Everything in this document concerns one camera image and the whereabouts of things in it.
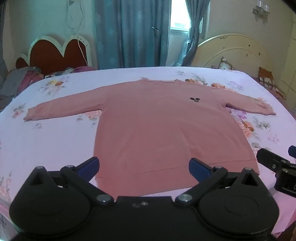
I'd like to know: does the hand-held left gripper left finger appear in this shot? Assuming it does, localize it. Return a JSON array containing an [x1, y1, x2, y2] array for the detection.
[[24, 157, 114, 206]]

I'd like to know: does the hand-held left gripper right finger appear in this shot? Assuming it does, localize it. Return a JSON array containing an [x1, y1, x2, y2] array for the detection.
[[175, 158, 267, 207]]

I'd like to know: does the pink long-sleeved sweater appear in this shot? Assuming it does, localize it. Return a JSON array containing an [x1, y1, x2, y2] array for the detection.
[[23, 79, 277, 201]]

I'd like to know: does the pile of clothes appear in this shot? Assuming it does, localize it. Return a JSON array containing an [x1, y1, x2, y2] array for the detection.
[[0, 65, 96, 109]]

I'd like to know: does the floral bedsheet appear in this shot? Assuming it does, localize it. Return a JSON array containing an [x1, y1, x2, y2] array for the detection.
[[0, 66, 296, 241]]

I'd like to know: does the orange patterned pillow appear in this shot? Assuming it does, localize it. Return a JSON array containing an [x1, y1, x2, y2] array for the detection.
[[257, 67, 287, 100]]

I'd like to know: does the white patterned pillow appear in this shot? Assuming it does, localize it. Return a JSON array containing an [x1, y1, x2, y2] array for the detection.
[[218, 57, 237, 71]]

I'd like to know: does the cream arched headboard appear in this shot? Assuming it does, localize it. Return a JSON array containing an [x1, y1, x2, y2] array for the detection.
[[191, 34, 275, 77]]

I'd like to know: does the red heart-shaped headboard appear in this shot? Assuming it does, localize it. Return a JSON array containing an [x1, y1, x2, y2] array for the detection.
[[16, 35, 93, 77]]

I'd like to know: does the tied blue curtain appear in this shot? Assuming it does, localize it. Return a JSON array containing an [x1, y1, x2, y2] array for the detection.
[[181, 0, 211, 67]]

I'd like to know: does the wide blue curtain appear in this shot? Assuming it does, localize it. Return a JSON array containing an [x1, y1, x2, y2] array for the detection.
[[94, 0, 172, 70]]

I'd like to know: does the window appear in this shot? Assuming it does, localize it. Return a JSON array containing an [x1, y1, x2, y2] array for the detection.
[[170, 0, 208, 40]]

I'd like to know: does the white cable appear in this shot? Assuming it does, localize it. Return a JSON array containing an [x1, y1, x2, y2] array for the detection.
[[66, 0, 90, 68]]

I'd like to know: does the wall lamp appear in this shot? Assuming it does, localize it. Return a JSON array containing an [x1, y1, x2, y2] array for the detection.
[[252, 0, 271, 19]]

